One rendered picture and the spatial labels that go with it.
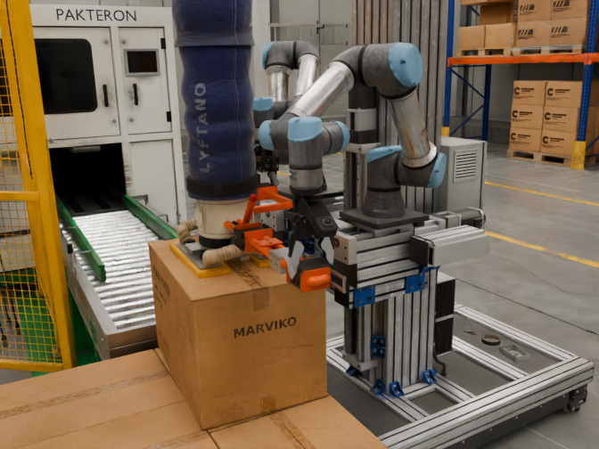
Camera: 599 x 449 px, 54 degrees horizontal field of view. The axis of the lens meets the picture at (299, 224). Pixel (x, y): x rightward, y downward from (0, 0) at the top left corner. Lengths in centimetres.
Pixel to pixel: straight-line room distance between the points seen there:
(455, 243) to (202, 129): 92
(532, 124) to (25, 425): 896
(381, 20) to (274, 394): 133
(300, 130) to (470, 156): 124
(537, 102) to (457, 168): 761
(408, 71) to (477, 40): 912
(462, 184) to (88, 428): 158
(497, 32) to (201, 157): 896
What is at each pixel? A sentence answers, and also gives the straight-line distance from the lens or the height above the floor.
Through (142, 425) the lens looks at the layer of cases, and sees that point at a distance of 187.
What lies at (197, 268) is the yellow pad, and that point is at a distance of 179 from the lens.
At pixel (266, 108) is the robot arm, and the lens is 217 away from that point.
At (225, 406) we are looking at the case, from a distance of 178.
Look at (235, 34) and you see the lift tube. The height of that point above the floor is 163.
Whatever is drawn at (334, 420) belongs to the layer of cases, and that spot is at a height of 54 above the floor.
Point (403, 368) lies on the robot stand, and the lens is 256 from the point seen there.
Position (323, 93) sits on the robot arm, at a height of 147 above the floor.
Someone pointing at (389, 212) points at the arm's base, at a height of 106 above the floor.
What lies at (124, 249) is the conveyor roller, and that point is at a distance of 351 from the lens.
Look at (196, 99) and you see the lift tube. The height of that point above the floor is 145.
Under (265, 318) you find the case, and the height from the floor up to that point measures 85.
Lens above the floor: 154
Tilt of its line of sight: 15 degrees down
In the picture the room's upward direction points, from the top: 1 degrees counter-clockwise
